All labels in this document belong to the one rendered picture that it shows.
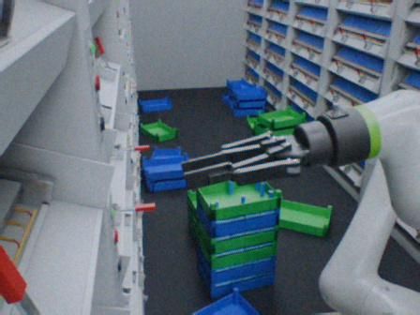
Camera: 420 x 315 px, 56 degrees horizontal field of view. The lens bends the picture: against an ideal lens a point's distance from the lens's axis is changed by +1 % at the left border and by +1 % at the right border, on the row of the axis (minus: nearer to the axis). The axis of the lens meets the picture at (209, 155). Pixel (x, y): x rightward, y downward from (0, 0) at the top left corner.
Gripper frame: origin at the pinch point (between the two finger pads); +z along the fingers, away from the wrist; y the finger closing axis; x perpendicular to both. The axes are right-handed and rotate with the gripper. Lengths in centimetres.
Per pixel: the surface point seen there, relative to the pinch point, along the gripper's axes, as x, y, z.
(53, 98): -21.6, 19.9, 13.6
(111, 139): -13.1, 10.5, 11.2
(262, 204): 61, -73, -27
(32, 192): -14.1, 21.9, 17.7
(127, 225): 26.9, -30.8, 19.3
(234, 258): 82, -71, -12
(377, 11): 10, -143, -118
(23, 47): -28.3, 36.9, 9.9
